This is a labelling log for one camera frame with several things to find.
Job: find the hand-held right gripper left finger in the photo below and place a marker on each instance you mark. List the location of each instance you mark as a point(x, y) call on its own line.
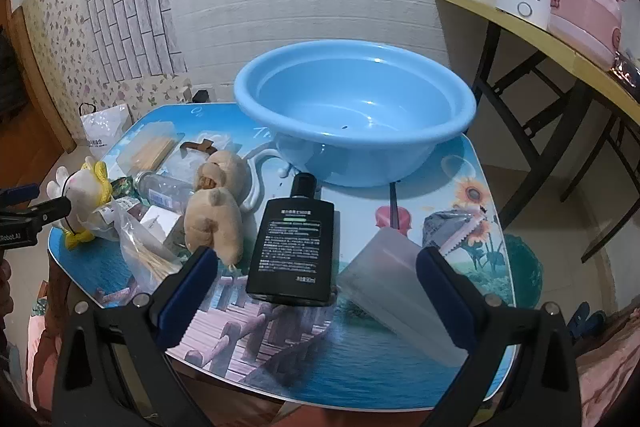
point(192, 292)

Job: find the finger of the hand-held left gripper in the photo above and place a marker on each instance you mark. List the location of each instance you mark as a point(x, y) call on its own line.
point(20, 195)
point(45, 209)

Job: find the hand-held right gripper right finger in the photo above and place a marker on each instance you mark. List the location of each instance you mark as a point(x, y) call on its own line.
point(445, 302)

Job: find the white and yellow plush duck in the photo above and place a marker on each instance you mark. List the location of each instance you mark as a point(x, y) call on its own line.
point(82, 192)

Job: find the translucent plastic box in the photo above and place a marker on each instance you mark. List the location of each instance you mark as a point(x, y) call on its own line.
point(395, 292)

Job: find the clear bag of toothpicks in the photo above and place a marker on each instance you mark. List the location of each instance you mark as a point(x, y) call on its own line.
point(145, 257)

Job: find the small white labelled packet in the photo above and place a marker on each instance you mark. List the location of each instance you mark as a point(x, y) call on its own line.
point(160, 222)

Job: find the green snack packet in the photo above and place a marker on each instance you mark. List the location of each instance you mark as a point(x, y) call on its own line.
point(120, 188)

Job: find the brown plush bear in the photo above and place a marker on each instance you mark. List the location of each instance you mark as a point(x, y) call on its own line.
point(215, 212)

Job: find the clear plastic bottle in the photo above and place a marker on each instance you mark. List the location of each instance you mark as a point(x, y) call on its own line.
point(165, 192)

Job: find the black bottle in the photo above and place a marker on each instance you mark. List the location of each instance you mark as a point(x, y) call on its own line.
point(290, 247)

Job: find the clear box of wooden sticks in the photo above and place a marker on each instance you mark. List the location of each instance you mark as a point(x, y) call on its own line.
point(147, 152)

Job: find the white plastic hanger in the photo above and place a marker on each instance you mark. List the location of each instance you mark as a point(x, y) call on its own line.
point(253, 187)

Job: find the blue plastic basin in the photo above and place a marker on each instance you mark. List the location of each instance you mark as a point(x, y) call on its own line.
point(350, 107)

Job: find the scenery printed desktop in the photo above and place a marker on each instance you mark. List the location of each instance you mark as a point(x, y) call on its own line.
point(350, 357)

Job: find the teal waste bin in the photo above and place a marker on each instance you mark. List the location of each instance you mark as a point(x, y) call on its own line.
point(525, 267)

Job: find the wooden door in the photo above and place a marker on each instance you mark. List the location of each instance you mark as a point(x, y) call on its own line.
point(30, 107)

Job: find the white plastic bag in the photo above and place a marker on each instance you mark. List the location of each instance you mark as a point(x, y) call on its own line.
point(105, 124)

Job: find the blue slipper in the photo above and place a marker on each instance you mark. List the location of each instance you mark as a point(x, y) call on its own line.
point(579, 319)
point(597, 326)

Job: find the pink blanket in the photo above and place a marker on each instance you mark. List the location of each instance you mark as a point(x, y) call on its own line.
point(610, 372)

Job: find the black charger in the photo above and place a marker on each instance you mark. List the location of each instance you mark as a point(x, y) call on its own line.
point(202, 97)

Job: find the wooden side table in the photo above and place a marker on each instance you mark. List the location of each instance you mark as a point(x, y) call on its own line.
point(500, 19)

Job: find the dark shiny packet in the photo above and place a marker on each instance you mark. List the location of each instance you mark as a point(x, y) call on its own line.
point(625, 72)

